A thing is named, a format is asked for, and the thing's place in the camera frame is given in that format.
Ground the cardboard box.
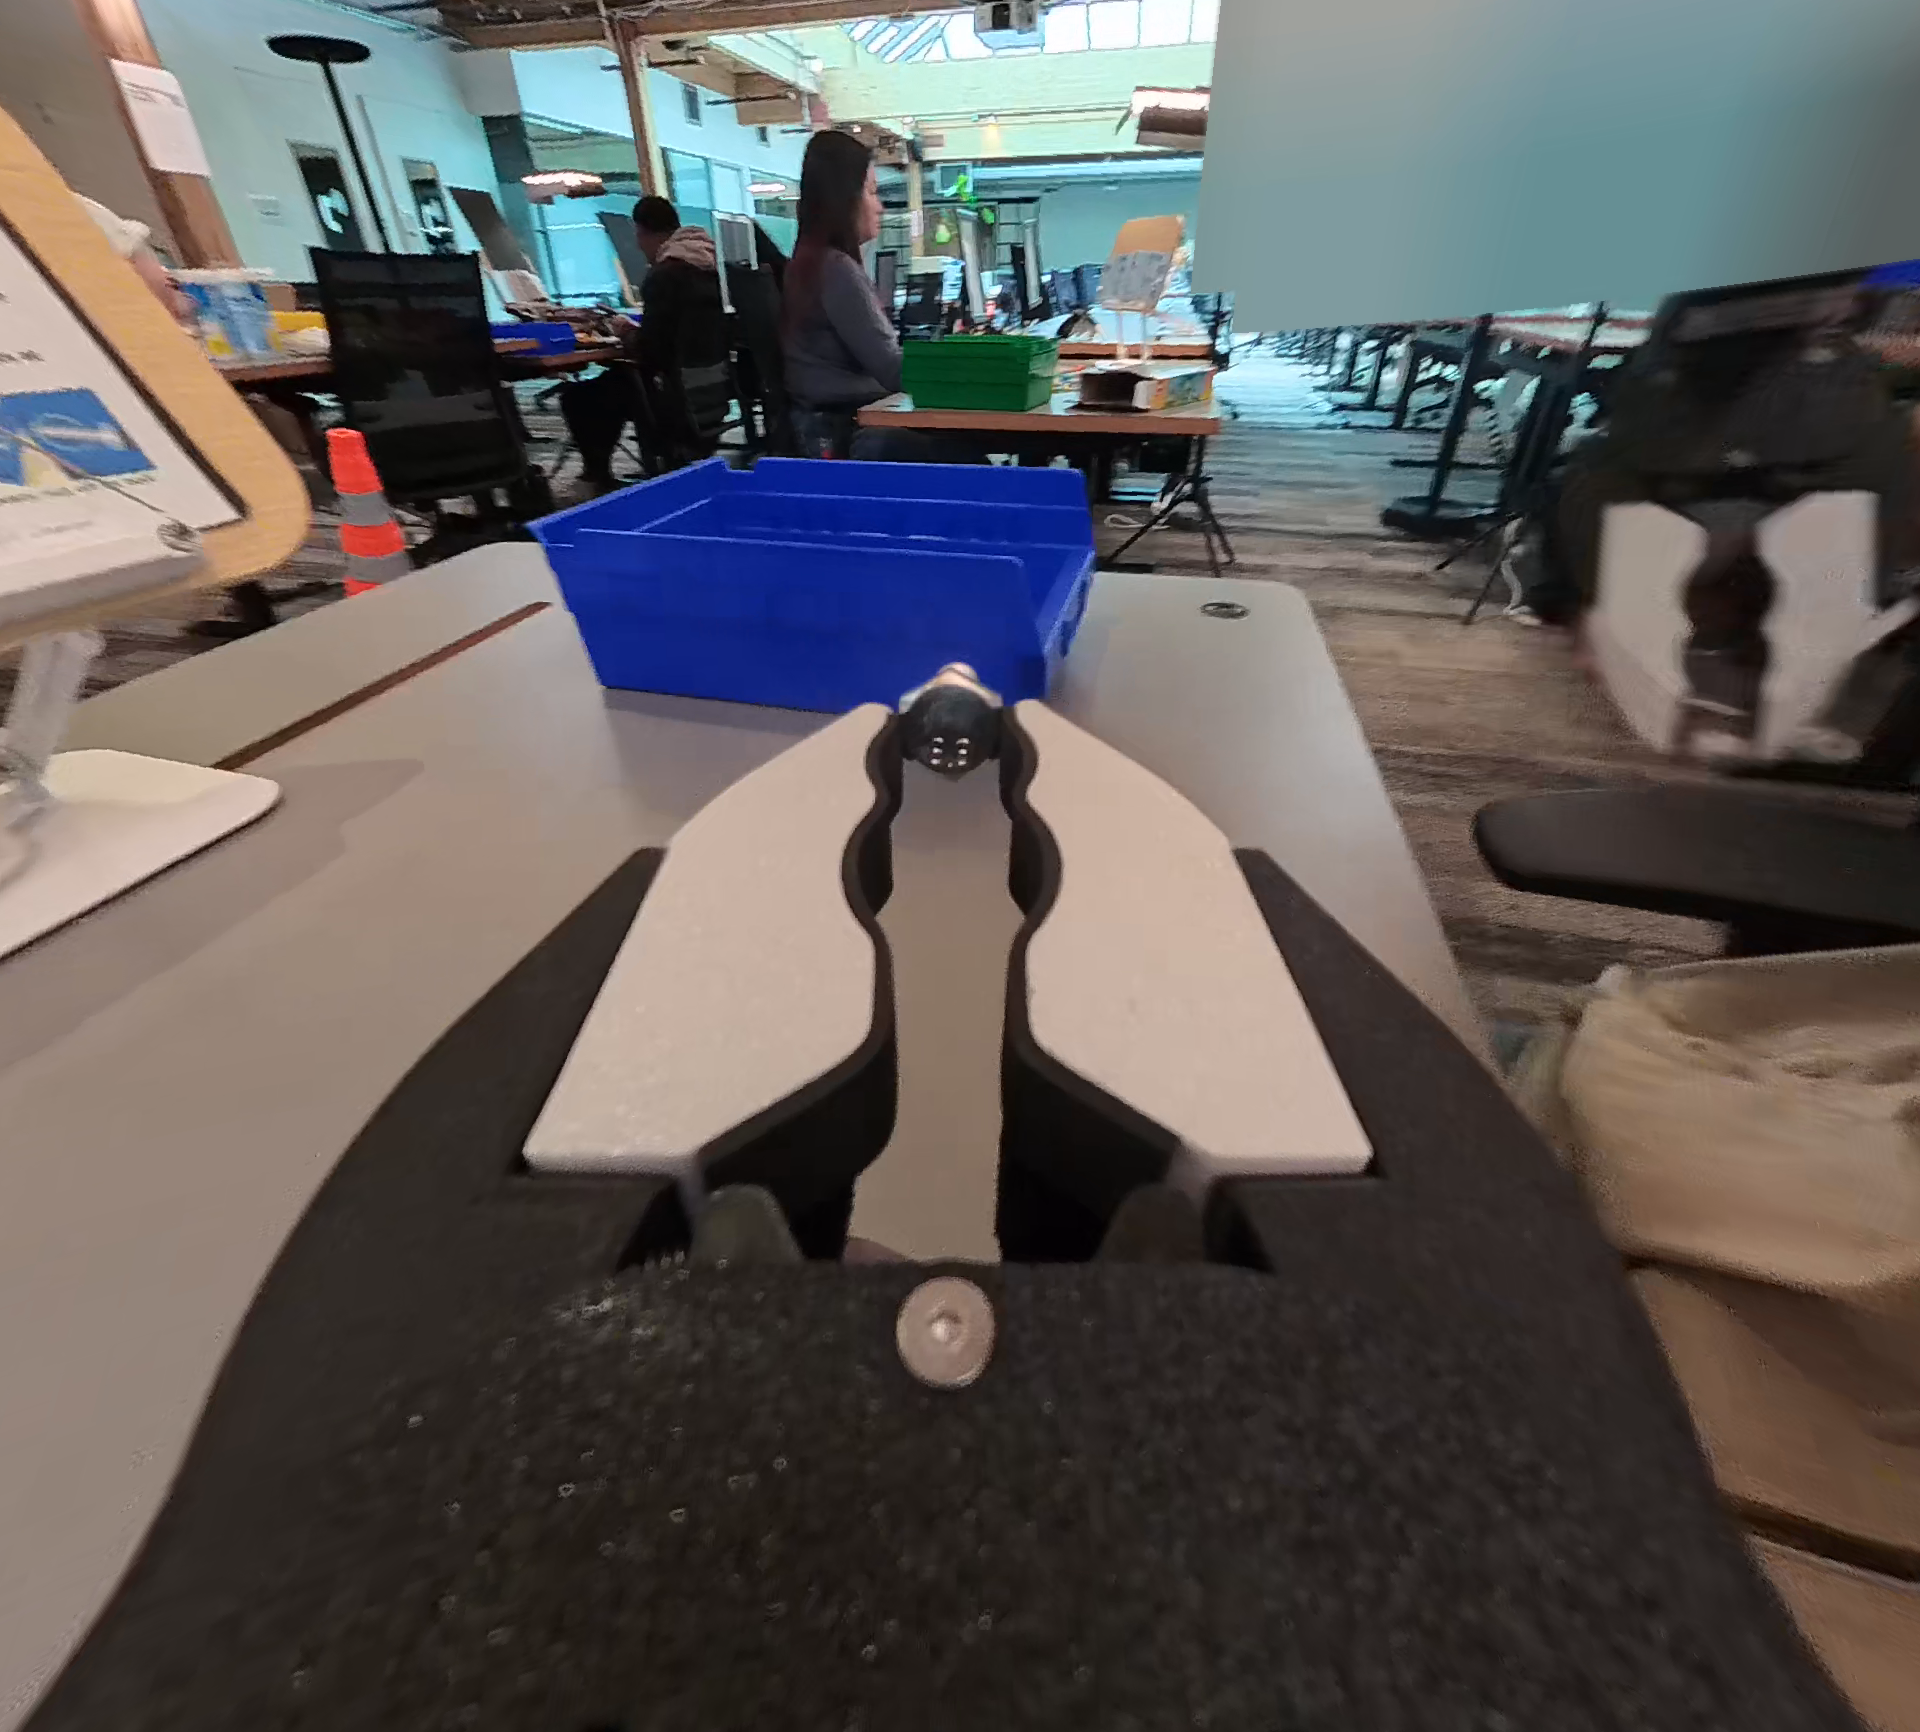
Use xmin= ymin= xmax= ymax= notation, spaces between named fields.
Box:
xmin=1080 ymin=365 xmax=1221 ymax=414

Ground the green plastic bin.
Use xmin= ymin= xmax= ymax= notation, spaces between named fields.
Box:
xmin=900 ymin=334 xmax=1061 ymax=414

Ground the black tripod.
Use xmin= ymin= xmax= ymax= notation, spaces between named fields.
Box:
xmin=1102 ymin=434 xmax=1236 ymax=577

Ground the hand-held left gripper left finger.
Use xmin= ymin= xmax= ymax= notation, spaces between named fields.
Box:
xmin=523 ymin=705 xmax=902 ymax=1262

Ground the orange traffic cone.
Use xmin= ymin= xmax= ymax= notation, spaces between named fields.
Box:
xmin=325 ymin=427 xmax=414 ymax=598

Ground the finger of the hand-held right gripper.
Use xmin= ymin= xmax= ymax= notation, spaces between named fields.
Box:
xmin=1759 ymin=491 xmax=1887 ymax=745
xmin=1590 ymin=504 xmax=1713 ymax=755

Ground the blue divided plastic bin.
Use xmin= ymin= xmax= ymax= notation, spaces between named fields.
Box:
xmin=533 ymin=457 xmax=1099 ymax=714

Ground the instruction board on white stand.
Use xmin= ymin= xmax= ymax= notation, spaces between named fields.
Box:
xmin=0 ymin=105 xmax=314 ymax=963

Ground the black office chair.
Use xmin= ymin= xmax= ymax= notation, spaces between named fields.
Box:
xmin=306 ymin=247 xmax=534 ymax=551

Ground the silver hex nut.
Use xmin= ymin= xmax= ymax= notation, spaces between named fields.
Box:
xmin=904 ymin=661 xmax=1003 ymax=787

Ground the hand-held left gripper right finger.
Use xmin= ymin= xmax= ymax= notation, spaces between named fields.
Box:
xmin=996 ymin=705 xmax=1376 ymax=1262

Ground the wooden top work table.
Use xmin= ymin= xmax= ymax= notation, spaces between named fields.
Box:
xmin=859 ymin=395 xmax=1224 ymax=521

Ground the printed instruction sheet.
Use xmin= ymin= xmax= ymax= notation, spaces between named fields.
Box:
xmin=0 ymin=220 xmax=250 ymax=603

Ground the black chair armrest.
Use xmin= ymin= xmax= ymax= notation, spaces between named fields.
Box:
xmin=1474 ymin=785 xmax=1920 ymax=959

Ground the black floor lamp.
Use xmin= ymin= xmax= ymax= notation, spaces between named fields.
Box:
xmin=267 ymin=34 xmax=397 ymax=256

